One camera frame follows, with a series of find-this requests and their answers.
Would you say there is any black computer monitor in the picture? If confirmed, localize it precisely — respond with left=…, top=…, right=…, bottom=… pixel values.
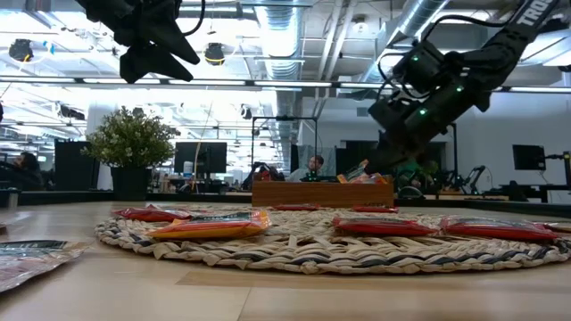
left=173, top=141, right=228, bottom=175

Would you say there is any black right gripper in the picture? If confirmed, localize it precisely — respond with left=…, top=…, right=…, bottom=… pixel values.
left=366, top=75, right=475, bottom=176

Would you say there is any person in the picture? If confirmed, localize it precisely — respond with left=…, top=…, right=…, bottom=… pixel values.
left=394, top=155, right=443, bottom=191
left=8, top=151, right=45, bottom=191
left=287, top=154, right=327, bottom=183

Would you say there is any black rig frame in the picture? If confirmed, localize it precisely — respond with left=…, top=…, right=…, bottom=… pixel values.
left=447, top=122, right=459, bottom=182
left=251, top=115, right=319, bottom=179

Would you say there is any round woven straw placemat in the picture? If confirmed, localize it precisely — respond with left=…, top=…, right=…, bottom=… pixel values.
left=94, top=203, right=571, bottom=276

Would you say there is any black wall monitor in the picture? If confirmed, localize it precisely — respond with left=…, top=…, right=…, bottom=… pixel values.
left=511, top=144, right=548, bottom=172

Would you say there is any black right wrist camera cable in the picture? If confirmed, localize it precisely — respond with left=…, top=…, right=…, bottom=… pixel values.
left=377, top=12, right=512, bottom=100

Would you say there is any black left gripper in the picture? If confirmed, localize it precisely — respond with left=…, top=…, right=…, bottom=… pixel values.
left=73, top=0, right=202, bottom=86

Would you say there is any black aluminium table frame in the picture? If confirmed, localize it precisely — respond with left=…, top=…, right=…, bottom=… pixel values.
left=0, top=189, right=571, bottom=219

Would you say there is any green potted plant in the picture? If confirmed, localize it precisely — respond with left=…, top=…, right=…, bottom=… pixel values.
left=80, top=105, right=182, bottom=202

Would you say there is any silver ventilation duct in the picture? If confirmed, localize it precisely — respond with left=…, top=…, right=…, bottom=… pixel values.
left=253, top=0, right=309, bottom=179
left=356, top=0, right=451, bottom=86

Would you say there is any beige vanilla cinnamon tea bag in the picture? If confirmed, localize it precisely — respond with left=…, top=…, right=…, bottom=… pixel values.
left=0, top=239, right=95, bottom=294
left=542, top=221, right=571, bottom=234

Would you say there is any wooden tea organiser box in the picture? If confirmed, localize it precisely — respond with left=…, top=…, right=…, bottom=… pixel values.
left=251, top=180, right=395, bottom=209

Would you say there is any red strawberry tea bag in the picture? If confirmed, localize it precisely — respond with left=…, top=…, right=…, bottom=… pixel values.
left=112, top=203, right=194, bottom=223
left=351, top=204, right=401, bottom=214
left=271, top=203, right=322, bottom=212
left=332, top=215, right=441, bottom=237
left=439, top=216, right=559, bottom=243

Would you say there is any long ceiling light strip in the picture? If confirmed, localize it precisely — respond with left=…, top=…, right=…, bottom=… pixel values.
left=0, top=76, right=571, bottom=94

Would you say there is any black ceiling dome camera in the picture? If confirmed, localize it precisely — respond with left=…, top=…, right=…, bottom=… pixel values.
left=7, top=37, right=36, bottom=63
left=204, top=42, right=227, bottom=67

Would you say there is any black background desk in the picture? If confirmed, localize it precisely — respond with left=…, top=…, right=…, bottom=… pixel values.
left=499, top=180, right=571, bottom=204

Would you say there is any black partition panel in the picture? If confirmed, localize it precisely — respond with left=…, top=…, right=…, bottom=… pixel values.
left=54, top=140, right=100, bottom=192

